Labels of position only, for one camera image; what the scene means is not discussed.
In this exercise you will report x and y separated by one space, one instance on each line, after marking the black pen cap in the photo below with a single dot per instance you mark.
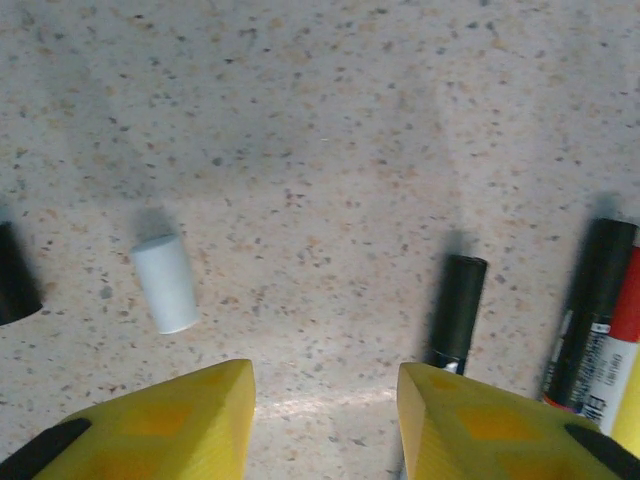
12 280

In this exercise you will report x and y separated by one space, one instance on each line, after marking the black cap white marker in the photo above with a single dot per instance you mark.
457 310

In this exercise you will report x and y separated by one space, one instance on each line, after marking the red cap white marker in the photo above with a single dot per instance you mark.
630 310

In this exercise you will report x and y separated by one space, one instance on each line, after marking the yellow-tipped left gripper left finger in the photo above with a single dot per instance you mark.
165 430

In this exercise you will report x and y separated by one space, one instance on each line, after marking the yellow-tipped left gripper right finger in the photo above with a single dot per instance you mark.
490 435

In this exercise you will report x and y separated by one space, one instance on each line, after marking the white pen cap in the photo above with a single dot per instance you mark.
165 290

